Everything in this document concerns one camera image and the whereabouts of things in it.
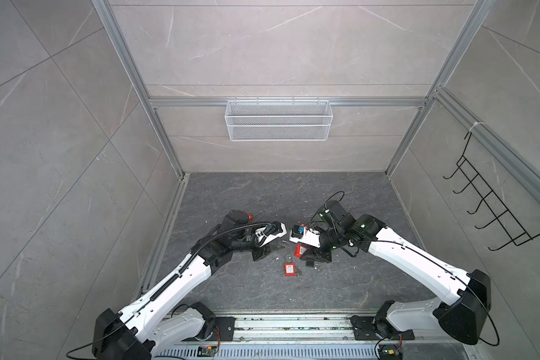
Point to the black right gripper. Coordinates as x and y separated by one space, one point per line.
316 254

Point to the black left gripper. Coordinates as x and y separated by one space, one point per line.
262 251

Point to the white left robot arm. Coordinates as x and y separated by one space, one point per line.
150 325

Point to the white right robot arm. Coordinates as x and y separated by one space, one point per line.
462 300

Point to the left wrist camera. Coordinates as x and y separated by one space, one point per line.
264 236

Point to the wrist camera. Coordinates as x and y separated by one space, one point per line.
264 236
301 234

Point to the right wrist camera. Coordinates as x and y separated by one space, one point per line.
301 234

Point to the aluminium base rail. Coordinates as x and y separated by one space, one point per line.
295 326

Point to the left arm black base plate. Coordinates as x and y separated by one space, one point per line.
226 325

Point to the aluminium frame left rail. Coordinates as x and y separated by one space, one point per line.
150 275

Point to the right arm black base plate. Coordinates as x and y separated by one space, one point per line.
370 328

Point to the slotted cable duct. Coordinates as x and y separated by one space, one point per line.
271 351

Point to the white wire mesh basket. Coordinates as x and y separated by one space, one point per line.
278 120

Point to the black wire hook rack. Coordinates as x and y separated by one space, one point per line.
500 214

